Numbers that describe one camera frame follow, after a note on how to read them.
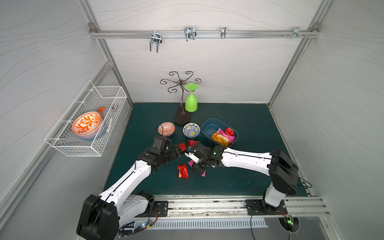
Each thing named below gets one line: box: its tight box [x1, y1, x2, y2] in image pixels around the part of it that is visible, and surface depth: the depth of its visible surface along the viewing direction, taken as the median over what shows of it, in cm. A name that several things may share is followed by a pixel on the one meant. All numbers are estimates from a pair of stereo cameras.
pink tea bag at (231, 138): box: [216, 128, 236, 144], surface depth 98 cm
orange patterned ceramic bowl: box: [157, 121, 176, 137], surface depth 105 cm
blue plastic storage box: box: [200, 117, 239, 147], surface depth 101 cm
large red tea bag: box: [188, 140, 200, 149], surface depth 98 cm
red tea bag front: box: [177, 163, 189, 180], surface depth 86 cm
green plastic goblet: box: [185, 83, 199, 113], surface depth 92 cm
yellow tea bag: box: [211, 132, 231, 147], surface depth 96 cm
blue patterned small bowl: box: [182, 122, 201, 138], surface depth 105 cm
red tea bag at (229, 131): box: [224, 127, 235, 137], surface depth 100 cm
